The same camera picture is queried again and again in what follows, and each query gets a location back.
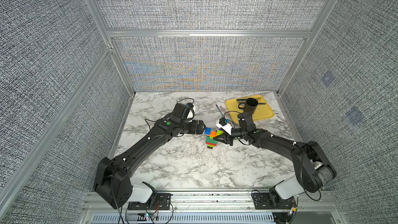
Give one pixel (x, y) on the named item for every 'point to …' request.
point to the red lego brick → (210, 143)
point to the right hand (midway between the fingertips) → (214, 131)
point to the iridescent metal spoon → (216, 106)
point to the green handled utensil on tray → (245, 99)
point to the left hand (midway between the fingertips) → (201, 125)
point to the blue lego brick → (208, 130)
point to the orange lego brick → (213, 134)
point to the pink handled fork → (223, 110)
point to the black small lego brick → (210, 147)
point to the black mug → (250, 106)
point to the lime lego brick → (218, 132)
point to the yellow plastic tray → (263, 110)
